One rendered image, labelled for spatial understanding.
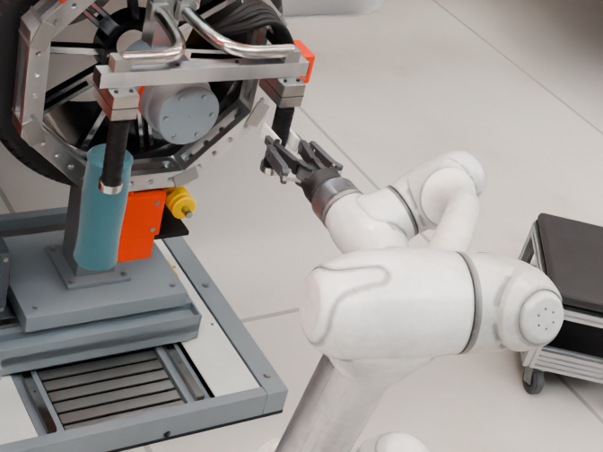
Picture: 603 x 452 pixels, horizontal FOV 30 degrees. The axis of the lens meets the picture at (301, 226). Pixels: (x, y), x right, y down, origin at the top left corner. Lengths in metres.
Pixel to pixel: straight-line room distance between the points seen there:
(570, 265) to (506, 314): 1.68
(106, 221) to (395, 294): 1.01
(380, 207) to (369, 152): 1.99
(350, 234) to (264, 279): 1.29
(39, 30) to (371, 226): 0.70
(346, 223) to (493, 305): 0.60
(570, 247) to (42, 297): 1.40
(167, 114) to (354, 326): 0.90
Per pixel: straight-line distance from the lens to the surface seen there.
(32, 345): 2.61
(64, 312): 2.61
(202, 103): 2.15
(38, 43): 2.13
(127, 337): 2.70
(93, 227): 2.25
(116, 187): 2.07
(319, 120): 4.04
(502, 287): 1.40
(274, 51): 2.11
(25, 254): 2.77
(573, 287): 2.97
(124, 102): 1.98
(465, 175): 1.96
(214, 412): 2.67
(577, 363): 3.07
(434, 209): 1.93
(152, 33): 2.22
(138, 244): 2.48
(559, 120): 4.60
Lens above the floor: 1.91
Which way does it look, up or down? 34 degrees down
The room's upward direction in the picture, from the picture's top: 15 degrees clockwise
